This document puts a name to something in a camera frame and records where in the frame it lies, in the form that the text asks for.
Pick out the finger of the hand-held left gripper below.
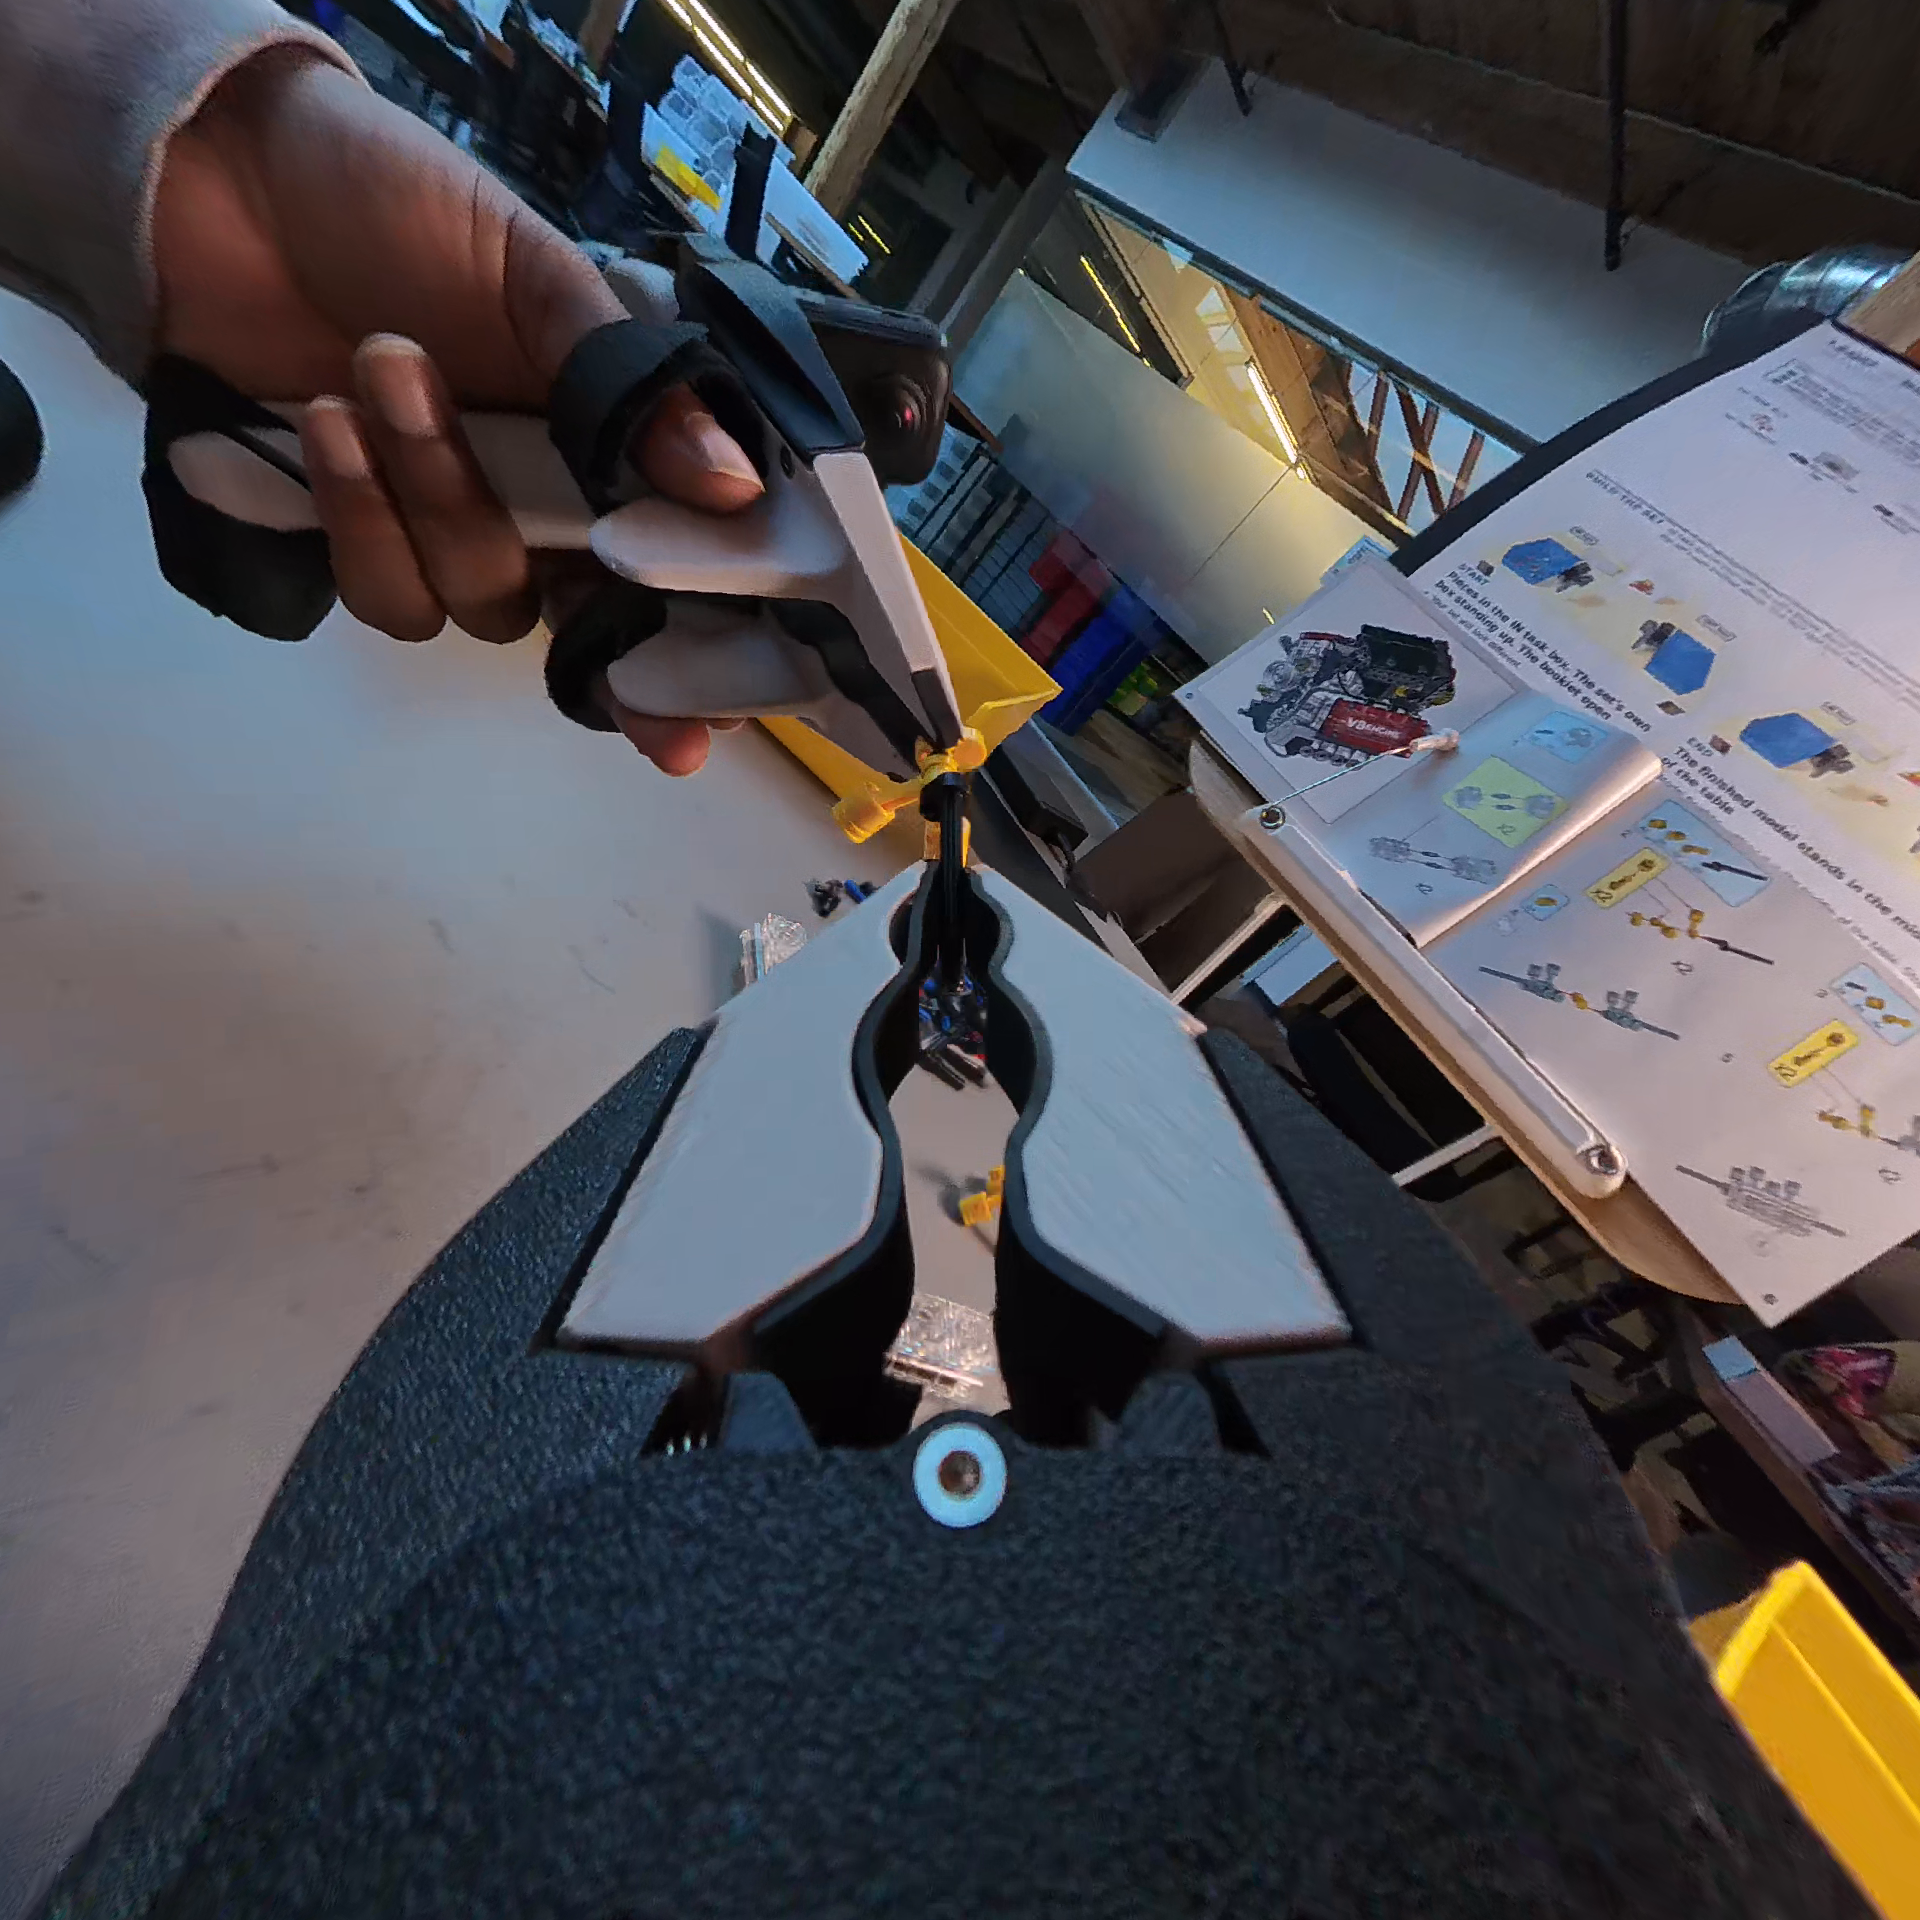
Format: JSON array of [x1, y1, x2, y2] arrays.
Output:
[[813, 447, 965, 743], [777, 577, 941, 761]]

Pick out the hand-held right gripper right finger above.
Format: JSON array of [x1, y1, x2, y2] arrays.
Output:
[[968, 864, 1356, 1446]]

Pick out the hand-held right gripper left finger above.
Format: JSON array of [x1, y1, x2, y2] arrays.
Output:
[[555, 861, 921, 1445]]

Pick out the yellow and black axle assembly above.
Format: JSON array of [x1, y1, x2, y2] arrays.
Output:
[[832, 724, 993, 998]]

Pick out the person's left forearm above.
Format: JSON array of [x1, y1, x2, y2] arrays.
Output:
[[0, 0, 361, 383]]

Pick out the grey desk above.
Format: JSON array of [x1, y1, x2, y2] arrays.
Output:
[[0, 285, 1202, 1893]]

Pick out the printed task sheet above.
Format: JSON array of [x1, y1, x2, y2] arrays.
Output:
[[1411, 320, 1920, 933]]

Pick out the person's left hand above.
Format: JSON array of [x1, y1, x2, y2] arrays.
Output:
[[150, 65, 770, 781]]

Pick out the yellow bin with toy parts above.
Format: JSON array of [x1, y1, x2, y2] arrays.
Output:
[[757, 528, 1065, 825]]

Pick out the grey drawer rack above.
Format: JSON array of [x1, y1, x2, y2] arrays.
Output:
[[896, 426, 1058, 601]]

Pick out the stack of red blue bins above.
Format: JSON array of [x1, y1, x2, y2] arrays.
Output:
[[1027, 528, 1194, 741]]

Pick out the pile of colourful toy pieces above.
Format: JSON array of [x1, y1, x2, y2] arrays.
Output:
[[808, 873, 995, 1095]]

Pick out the clear toy brick dark rod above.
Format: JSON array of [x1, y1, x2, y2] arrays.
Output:
[[883, 1293, 1001, 1391]]

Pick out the brown cardboard box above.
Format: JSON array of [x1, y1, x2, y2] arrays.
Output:
[[1073, 786, 1296, 968]]

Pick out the toy building instruction booklet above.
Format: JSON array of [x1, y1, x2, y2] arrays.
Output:
[[1177, 556, 1920, 1327]]

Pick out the colourful printed package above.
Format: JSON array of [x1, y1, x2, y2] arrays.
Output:
[[1776, 1338, 1920, 1518]]

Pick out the yellow plastic bin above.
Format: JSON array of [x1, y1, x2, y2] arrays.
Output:
[[1691, 1558, 1920, 1920]]

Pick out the wooden support post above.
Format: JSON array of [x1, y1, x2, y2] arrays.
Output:
[[803, 0, 963, 218]]

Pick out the metal air duct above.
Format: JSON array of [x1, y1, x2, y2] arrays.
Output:
[[1702, 245, 1913, 353]]

